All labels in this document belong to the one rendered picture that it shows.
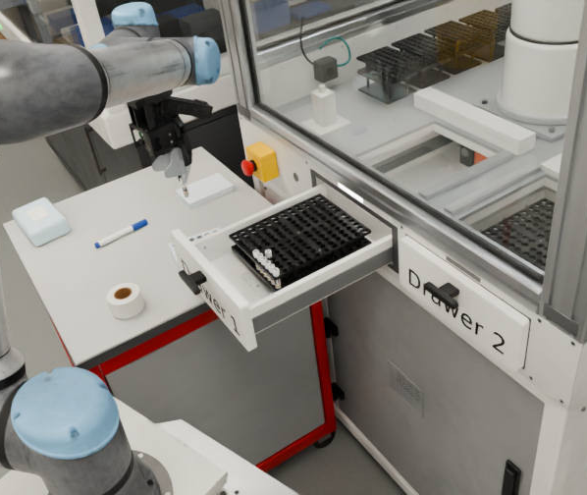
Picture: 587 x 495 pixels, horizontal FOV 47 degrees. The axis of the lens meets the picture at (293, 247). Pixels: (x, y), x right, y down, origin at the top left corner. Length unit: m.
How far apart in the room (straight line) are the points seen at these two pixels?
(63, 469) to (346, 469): 1.24
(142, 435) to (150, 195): 0.84
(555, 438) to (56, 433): 0.78
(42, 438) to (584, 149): 0.73
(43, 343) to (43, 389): 1.77
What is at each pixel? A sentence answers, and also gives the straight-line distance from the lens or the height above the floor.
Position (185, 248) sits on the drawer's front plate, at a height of 0.92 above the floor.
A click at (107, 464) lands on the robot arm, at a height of 0.98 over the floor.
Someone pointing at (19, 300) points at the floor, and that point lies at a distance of 2.93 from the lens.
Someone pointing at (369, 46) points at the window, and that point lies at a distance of 1.17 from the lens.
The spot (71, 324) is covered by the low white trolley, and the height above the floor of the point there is 0.76.
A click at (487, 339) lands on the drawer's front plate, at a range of 1.16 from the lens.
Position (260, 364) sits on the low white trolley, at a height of 0.48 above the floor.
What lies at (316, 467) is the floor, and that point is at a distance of 2.03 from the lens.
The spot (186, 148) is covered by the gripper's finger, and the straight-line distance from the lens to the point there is 1.34.
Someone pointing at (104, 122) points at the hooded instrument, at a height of 0.89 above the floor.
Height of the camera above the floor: 1.67
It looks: 37 degrees down
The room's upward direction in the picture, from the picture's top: 8 degrees counter-clockwise
